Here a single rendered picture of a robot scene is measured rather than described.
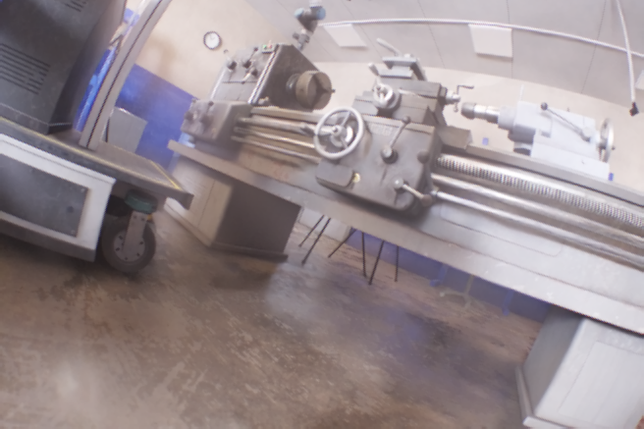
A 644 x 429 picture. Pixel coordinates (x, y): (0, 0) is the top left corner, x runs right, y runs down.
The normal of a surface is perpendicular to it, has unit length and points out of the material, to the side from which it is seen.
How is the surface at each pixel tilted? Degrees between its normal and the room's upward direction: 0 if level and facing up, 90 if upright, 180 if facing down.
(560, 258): 90
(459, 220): 90
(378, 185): 90
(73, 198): 90
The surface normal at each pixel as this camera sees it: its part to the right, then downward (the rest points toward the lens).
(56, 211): 0.65, 0.21
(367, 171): -0.53, -0.26
